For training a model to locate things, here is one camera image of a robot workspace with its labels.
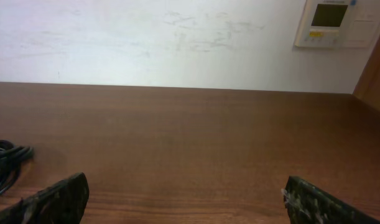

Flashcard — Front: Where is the white wall control panel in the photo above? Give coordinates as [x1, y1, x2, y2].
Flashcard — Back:
[294, 0, 380, 49]

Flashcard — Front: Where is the brown wooden side panel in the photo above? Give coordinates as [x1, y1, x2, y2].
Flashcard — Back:
[353, 36, 380, 112]

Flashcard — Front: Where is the black cable bundle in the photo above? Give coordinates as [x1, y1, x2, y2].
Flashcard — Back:
[0, 139, 35, 206]

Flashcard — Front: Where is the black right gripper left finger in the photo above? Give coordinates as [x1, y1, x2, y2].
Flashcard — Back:
[0, 172, 90, 224]

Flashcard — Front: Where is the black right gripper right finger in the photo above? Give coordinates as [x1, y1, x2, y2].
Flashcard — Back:
[281, 176, 380, 224]

